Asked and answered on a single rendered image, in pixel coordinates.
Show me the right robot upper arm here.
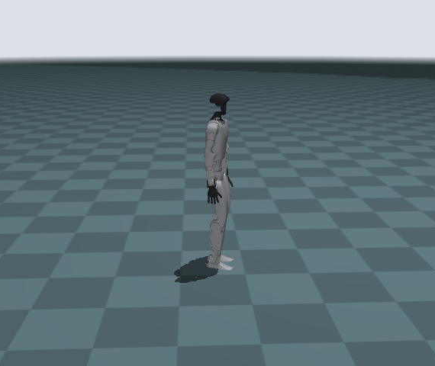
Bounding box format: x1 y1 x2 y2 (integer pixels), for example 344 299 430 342
205 123 219 159

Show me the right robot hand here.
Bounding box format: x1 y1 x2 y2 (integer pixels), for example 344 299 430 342
207 180 222 204

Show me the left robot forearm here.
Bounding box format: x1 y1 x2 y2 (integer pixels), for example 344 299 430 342
220 152 228 174

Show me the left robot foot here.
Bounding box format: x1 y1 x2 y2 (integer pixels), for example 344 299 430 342
207 254 234 262

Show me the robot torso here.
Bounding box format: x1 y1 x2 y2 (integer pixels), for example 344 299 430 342
205 117 228 181

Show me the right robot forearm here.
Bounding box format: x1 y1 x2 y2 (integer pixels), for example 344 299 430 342
205 152 214 186

